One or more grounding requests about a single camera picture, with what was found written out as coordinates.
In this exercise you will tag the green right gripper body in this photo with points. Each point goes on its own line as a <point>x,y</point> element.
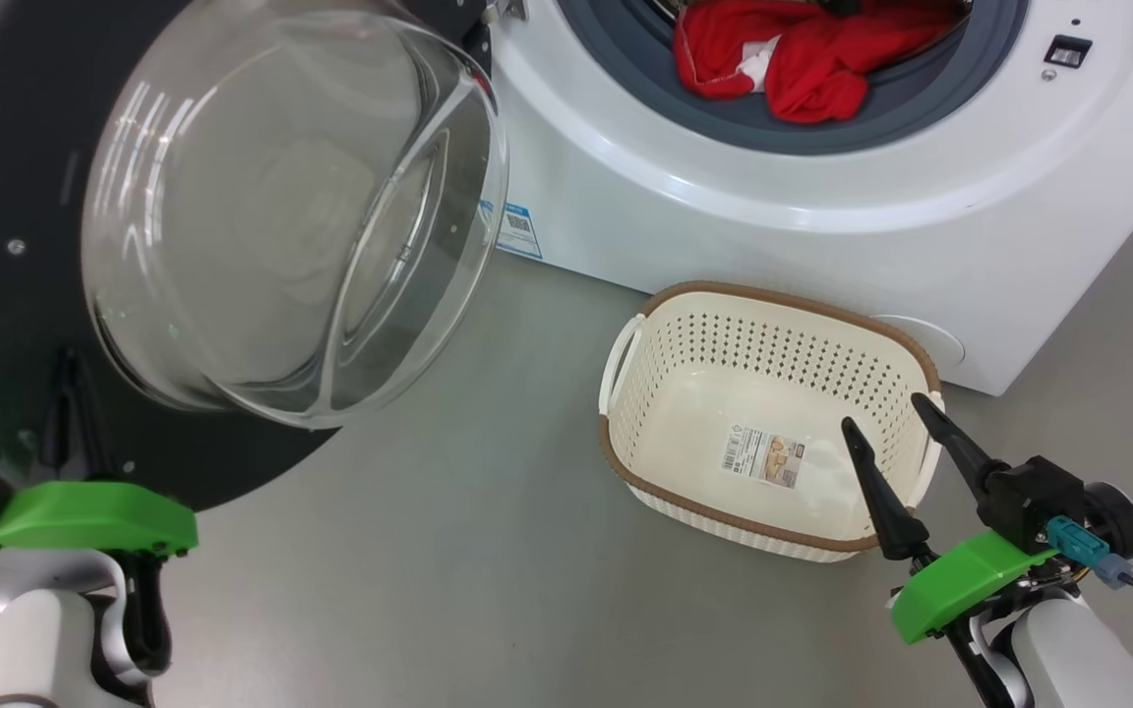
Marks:
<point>960,580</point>

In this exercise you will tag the cream laundry basket brown rim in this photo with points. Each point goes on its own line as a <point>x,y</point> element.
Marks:
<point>724,393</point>

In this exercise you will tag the white washing machine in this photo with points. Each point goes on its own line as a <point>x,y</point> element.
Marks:
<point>724,197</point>

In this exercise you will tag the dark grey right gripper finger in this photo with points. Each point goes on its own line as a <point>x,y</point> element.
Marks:
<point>886,511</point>
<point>960,452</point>

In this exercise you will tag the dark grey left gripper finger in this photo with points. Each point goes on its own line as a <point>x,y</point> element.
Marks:
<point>94,452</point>
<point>63,442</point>

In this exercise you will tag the black glass washing machine door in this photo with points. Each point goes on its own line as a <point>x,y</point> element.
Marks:
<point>281,216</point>

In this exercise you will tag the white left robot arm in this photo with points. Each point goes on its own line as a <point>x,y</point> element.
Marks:
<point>35,639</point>

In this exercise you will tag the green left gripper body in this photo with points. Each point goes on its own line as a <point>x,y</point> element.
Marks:
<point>85,516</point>

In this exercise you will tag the printed product label sticker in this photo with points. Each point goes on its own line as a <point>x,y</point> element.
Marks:
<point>763,457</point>

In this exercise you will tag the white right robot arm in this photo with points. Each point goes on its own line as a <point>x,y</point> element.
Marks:
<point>1068,649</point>

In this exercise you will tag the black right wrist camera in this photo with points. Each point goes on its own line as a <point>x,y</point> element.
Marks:
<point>1039,497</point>

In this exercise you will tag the red and white garment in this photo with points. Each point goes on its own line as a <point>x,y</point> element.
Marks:
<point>812,59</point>

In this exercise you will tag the blue energy label sticker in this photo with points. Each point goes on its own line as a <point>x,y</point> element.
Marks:
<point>519,231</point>

